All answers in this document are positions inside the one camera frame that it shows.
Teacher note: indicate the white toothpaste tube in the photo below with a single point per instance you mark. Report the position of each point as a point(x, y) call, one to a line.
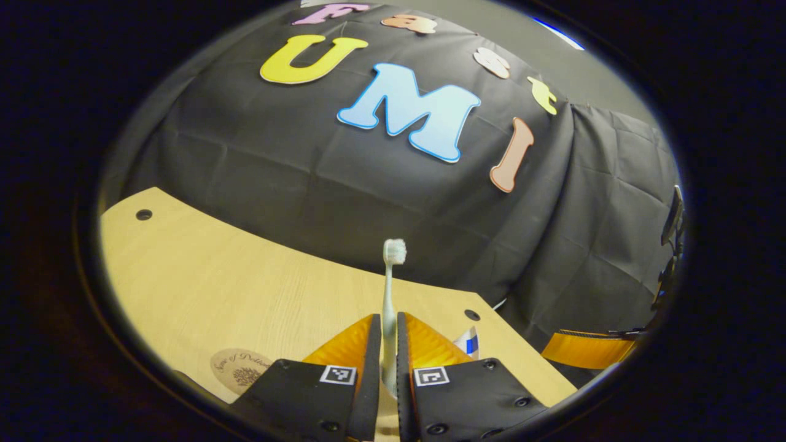
point(468, 341)

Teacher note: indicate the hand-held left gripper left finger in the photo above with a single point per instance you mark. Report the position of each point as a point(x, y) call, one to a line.
point(368, 393)

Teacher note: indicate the black desk grommet hole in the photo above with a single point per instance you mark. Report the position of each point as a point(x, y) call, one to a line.
point(471, 315)
point(143, 215)

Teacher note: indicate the white toothbrush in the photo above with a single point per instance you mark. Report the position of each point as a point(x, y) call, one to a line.
point(389, 294)

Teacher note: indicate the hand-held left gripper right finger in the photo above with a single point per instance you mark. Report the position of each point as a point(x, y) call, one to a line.
point(405, 405)

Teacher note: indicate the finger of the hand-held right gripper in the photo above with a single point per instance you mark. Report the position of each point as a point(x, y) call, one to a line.
point(583, 350)

